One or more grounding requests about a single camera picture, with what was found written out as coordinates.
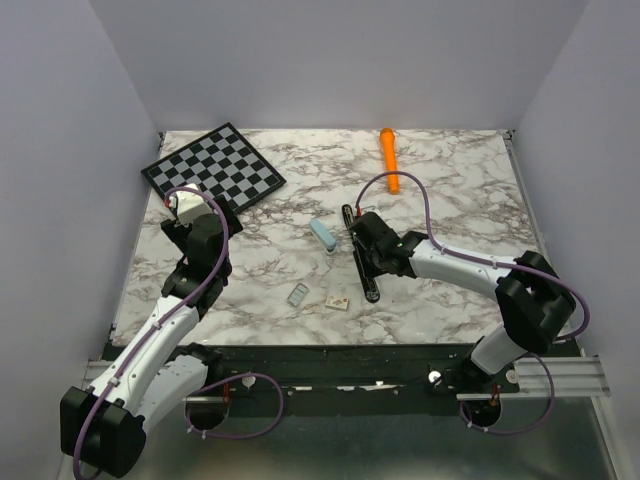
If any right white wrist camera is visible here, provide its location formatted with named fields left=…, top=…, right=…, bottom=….
left=356, top=205, right=381, bottom=217

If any white staples box sleeve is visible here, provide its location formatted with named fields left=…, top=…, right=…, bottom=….
left=325, top=295, right=349, bottom=311

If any black stapler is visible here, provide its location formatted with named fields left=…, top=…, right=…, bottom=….
left=341, top=204, right=380, bottom=303

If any light blue stapler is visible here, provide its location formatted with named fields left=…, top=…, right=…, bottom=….
left=309, top=218, right=337, bottom=255

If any black grey chessboard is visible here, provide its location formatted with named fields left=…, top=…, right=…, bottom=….
left=142, top=123, right=286, bottom=214

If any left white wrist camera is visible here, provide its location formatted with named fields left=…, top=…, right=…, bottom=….
left=165, top=183, right=212, bottom=227

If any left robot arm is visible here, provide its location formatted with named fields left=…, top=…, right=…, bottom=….
left=60, top=187, right=242, bottom=478

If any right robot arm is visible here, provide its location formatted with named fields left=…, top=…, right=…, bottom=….
left=348, top=212, right=576, bottom=392

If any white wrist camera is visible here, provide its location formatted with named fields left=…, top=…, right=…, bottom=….
left=356, top=205, right=381, bottom=217
left=165, top=183, right=212, bottom=227

